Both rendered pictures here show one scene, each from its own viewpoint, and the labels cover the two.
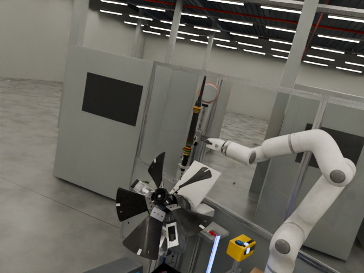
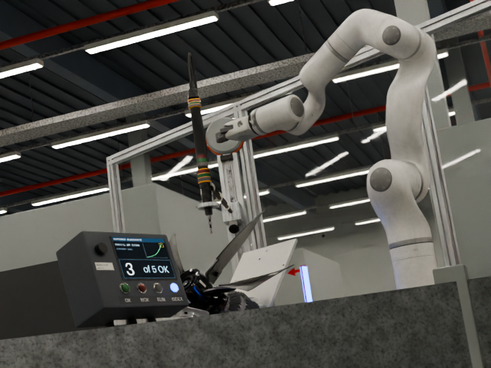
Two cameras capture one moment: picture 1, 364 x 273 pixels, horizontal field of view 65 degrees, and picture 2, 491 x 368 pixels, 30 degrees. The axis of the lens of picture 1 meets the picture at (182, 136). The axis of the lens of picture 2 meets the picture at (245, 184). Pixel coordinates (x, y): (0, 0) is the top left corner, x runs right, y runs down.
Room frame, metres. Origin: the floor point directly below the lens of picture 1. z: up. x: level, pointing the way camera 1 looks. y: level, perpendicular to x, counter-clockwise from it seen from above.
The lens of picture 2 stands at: (-1.24, -0.15, 0.85)
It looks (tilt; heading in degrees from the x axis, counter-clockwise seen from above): 13 degrees up; 0
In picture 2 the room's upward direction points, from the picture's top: 8 degrees counter-clockwise
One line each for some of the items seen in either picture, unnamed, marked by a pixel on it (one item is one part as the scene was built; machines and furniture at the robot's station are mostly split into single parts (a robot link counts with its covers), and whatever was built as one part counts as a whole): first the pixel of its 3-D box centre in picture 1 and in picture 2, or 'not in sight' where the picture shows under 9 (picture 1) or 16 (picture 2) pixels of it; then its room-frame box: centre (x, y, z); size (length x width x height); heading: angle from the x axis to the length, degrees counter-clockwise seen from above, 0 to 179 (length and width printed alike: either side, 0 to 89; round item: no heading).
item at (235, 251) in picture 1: (240, 248); not in sight; (1.63, -0.51, 1.02); 0.16 x 0.10 x 0.11; 139
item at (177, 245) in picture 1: (176, 238); not in sight; (1.64, -0.11, 0.98); 0.20 x 0.16 x 0.20; 139
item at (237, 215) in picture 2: (197, 135); (232, 214); (2.27, -0.12, 1.54); 0.10 x 0.07 x 0.08; 174
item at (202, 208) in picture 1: (200, 213); not in sight; (2.21, -0.29, 0.92); 0.17 x 0.16 x 0.11; 139
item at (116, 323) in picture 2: not in sight; (148, 325); (0.93, 0.10, 1.04); 0.24 x 0.03 x 0.03; 139
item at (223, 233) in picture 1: (202, 226); not in sight; (2.13, -0.33, 0.85); 0.36 x 0.24 x 0.03; 49
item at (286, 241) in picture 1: (284, 250); (398, 203); (1.22, -0.58, 1.30); 0.19 x 0.12 x 0.24; 147
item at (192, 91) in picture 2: (190, 134); (199, 147); (1.65, -0.05, 1.65); 0.04 x 0.04 x 0.46
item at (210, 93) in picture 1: (208, 92); (225, 136); (2.36, -0.13, 1.88); 0.17 x 0.15 x 0.16; 49
